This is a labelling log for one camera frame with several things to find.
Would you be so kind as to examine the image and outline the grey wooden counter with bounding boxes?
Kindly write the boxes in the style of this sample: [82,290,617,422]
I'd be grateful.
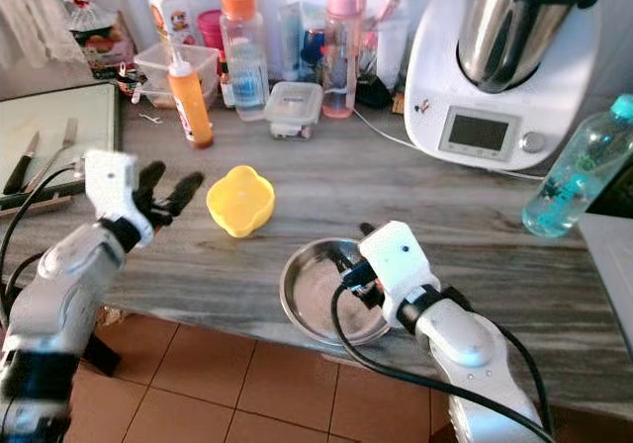
[0,92,633,419]

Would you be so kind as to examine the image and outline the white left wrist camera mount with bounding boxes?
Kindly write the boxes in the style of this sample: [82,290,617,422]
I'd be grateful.
[84,149,155,232]

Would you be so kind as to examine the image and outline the black handled knife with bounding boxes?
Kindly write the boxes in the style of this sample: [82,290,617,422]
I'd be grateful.
[10,132,42,196]

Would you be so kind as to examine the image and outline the small clear lidded container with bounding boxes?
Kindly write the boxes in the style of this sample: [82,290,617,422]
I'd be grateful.
[263,81,323,139]

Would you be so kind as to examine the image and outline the clear bottle orange lid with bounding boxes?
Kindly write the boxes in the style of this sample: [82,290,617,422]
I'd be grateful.
[220,0,270,123]

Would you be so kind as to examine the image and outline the steel fork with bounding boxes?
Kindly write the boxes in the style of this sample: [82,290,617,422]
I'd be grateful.
[32,118,80,193]

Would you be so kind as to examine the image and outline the orange sauce squeeze bottle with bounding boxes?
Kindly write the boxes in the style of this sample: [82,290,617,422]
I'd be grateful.
[166,51,215,150]

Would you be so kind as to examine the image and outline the white kitchen machine steel bowl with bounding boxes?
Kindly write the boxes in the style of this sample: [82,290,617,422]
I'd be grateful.
[404,0,602,172]

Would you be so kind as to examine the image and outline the clear teal water bottle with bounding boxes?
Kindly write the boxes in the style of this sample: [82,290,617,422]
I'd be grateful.
[522,94,633,238]

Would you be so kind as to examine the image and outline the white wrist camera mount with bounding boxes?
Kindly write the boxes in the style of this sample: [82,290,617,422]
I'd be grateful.
[84,149,155,232]
[358,221,441,327]

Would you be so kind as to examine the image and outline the tall clear bottle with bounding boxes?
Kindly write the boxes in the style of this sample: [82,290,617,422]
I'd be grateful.
[121,0,159,50]

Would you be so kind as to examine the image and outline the clear plastic storage box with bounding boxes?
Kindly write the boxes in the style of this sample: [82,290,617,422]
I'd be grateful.
[134,44,221,110]

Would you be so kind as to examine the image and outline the small black box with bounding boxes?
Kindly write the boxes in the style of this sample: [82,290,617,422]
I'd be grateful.
[356,72,394,108]

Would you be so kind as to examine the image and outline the magenta plastic cup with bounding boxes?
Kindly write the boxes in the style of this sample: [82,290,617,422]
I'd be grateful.
[196,9,226,54]

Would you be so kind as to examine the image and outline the yellow plastic bowl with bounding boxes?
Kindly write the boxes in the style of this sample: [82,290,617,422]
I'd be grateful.
[207,165,276,239]

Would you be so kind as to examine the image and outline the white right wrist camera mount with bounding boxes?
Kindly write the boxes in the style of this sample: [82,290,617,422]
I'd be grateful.
[358,221,441,327]

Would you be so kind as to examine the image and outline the blue foil bag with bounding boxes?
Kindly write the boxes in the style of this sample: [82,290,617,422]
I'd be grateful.
[277,1,327,83]

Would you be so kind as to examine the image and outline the white cutting board dark rim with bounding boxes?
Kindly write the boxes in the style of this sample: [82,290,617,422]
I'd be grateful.
[0,82,120,213]

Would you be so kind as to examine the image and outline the white curtain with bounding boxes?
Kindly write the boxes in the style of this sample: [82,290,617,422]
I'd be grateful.
[0,0,75,68]

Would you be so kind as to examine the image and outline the white printed bottle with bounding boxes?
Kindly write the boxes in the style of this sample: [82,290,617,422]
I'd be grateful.
[146,0,197,48]

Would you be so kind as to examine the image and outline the printed snack bag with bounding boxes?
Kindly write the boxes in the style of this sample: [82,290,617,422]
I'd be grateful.
[59,0,135,80]

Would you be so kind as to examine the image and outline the round steel plate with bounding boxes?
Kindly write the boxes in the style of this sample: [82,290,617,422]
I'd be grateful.
[279,238,393,347]

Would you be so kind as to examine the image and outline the pink drinking bottle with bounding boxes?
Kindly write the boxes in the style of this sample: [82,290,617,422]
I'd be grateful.
[319,0,365,120]

